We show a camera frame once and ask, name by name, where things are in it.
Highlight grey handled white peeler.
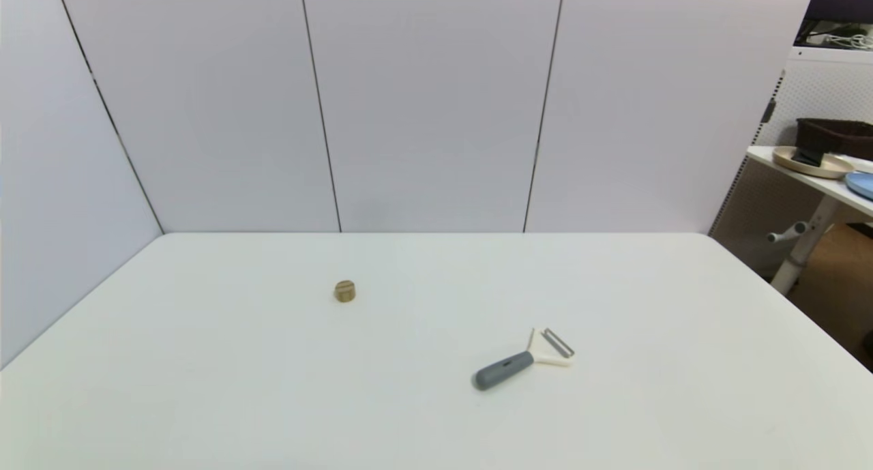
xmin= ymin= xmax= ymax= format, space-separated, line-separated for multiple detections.
xmin=475 ymin=327 xmax=576 ymax=392

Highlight white side table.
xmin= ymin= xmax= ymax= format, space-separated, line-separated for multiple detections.
xmin=747 ymin=145 xmax=873 ymax=295

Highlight beige round plate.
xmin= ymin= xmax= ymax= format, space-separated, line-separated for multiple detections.
xmin=773 ymin=145 xmax=856 ymax=179

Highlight white perforated chair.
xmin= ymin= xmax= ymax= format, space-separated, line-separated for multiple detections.
xmin=709 ymin=47 xmax=873 ymax=280

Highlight dark brown basket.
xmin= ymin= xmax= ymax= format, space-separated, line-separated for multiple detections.
xmin=796 ymin=117 xmax=873 ymax=161

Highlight blue plate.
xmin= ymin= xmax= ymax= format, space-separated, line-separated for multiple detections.
xmin=845 ymin=171 xmax=873 ymax=201

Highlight white table crank handle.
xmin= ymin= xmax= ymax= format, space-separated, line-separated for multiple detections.
xmin=767 ymin=222 xmax=810 ymax=244

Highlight white cord bundle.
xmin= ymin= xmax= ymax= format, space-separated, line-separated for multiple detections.
xmin=805 ymin=31 xmax=873 ymax=50

